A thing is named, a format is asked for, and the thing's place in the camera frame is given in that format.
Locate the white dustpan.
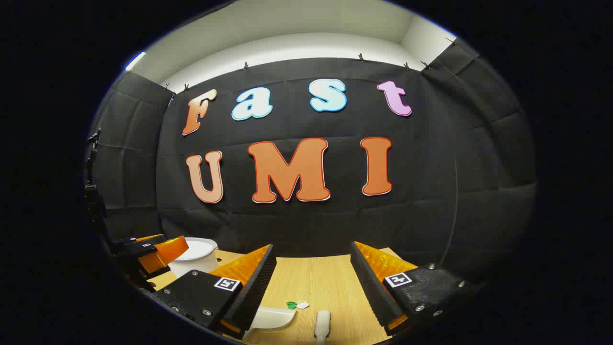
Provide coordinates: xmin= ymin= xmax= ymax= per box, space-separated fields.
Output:
xmin=249 ymin=307 xmax=297 ymax=332

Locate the white garbage bin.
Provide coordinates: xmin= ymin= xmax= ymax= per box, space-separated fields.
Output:
xmin=168 ymin=237 xmax=220 ymax=278

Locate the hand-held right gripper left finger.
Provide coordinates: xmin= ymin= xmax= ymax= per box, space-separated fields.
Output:
xmin=152 ymin=243 xmax=277 ymax=340

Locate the small white broom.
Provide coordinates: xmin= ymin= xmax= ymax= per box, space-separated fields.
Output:
xmin=315 ymin=310 xmax=332 ymax=345

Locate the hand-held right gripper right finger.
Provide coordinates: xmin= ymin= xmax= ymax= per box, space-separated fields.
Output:
xmin=351 ymin=241 xmax=479 ymax=336

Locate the wooden desktop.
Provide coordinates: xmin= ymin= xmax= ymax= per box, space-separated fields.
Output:
xmin=146 ymin=247 xmax=420 ymax=345

